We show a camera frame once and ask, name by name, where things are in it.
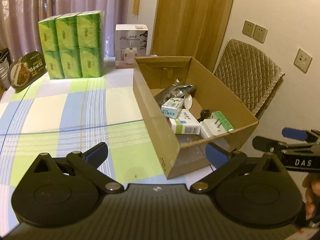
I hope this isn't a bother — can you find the white power adapter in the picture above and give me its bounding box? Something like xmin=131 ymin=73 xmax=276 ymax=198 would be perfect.
xmin=200 ymin=119 xmax=227 ymax=139

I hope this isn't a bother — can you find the small green box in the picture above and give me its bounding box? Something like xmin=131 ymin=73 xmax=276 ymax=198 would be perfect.
xmin=210 ymin=111 xmax=234 ymax=132

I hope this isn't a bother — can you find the black cable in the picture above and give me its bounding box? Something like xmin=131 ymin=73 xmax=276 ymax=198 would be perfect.
xmin=196 ymin=108 xmax=212 ymax=123

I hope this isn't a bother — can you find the white blue medicine box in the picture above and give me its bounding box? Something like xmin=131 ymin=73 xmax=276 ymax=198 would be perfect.
xmin=168 ymin=109 xmax=201 ymax=135

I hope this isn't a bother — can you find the cream plastic spoon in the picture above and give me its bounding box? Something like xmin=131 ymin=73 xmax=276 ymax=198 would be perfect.
xmin=183 ymin=93 xmax=193 ymax=110

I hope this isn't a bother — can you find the silver foil bag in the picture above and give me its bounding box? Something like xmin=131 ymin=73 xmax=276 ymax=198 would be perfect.
xmin=154 ymin=84 xmax=196 ymax=106

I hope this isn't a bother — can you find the small white box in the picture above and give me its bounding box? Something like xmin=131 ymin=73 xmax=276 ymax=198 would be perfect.
xmin=161 ymin=98 xmax=184 ymax=119

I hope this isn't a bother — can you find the right hand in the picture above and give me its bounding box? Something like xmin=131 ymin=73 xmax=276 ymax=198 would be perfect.
xmin=302 ymin=173 xmax=319 ymax=219

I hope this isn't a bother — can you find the brown cardboard box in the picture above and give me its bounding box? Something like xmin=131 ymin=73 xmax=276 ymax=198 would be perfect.
xmin=133 ymin=56 xmax=259 ymax=179

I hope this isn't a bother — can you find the checkered tablecloth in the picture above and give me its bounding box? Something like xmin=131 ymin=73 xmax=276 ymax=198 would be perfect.
xmin=0 ymin=57 xmax=216 ymax=235

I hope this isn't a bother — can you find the green tissue pack bundle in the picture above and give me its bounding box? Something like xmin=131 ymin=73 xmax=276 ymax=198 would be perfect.
xmin=38 ymin=10 xmax=104 ymax=79

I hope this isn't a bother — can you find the white humidifier box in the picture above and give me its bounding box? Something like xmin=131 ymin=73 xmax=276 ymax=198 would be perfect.
xmin=114 ymin=24 xmax=148 ymax=68

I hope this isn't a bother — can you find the wooden door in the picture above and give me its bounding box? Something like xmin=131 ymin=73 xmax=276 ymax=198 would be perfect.
xmin=151 ymin=0 xmax=233 ymax=71

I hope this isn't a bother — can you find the purple curtain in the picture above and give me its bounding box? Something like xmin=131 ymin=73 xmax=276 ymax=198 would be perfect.
xmin=1 ymin=0 xmax=128 ymax=61

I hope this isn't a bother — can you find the wall data outlet plate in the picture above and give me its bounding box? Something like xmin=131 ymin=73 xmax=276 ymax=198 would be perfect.
xmin=293 ymin=49 xmax=312 ymax=74

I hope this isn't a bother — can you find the double wall socket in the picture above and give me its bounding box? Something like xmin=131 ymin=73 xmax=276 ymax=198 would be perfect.
xmin=242 ymin=21 xmax=268 ymax=43

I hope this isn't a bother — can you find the wooden wall strip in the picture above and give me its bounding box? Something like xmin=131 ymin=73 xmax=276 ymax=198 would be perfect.
xmin=132 ymin=0 xmax=140 ymax=16

